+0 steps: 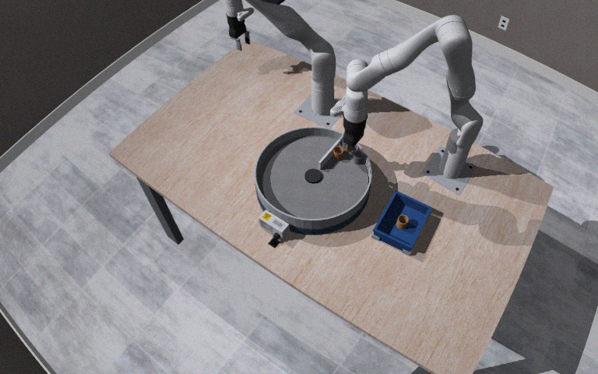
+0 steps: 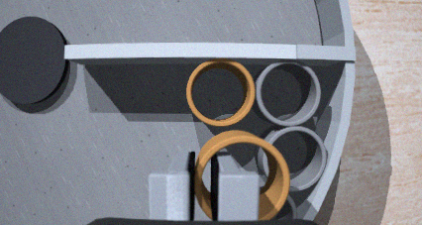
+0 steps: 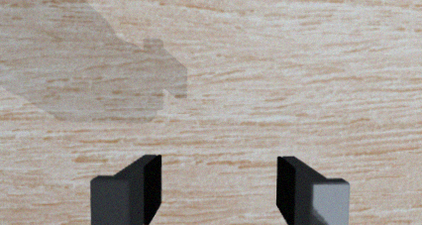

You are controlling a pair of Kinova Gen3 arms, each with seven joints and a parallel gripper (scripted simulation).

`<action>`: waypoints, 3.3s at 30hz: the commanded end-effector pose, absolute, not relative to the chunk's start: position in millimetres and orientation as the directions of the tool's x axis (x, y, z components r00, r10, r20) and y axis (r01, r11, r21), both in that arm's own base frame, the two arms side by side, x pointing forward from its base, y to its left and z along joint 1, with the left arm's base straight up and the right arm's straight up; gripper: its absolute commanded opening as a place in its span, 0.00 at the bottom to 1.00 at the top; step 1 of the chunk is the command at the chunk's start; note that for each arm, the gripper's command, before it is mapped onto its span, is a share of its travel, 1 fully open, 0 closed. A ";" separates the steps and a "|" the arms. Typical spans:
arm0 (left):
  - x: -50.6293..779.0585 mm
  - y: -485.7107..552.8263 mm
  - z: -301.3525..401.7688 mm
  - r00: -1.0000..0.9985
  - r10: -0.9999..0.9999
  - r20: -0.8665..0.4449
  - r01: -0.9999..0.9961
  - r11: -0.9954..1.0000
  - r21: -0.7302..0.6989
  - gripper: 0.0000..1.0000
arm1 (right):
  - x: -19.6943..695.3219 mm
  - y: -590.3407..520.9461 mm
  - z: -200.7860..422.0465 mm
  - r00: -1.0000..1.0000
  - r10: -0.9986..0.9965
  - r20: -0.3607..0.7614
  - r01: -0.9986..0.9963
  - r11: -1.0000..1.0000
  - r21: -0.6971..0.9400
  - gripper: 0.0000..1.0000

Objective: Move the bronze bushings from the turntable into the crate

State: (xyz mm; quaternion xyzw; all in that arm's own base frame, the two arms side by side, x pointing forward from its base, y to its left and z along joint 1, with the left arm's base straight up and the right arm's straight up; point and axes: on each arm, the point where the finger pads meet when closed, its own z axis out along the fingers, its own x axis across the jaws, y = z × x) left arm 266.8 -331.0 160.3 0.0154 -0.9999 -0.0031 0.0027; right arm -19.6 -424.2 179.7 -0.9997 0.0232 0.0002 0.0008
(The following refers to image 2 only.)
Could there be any bronze bushing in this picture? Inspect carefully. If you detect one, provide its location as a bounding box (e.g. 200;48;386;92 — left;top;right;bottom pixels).
194;130;290;220
186;58;256;127

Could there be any grey metal bushing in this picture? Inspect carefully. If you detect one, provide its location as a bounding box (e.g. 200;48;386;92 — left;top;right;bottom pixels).
255;125;327;192
260;176;297;220
252;59;321;127

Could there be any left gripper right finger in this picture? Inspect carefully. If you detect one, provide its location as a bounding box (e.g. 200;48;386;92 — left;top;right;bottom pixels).
210;152;260;221

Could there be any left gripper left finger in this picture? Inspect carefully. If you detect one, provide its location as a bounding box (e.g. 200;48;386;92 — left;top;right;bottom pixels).
149;151;195;221

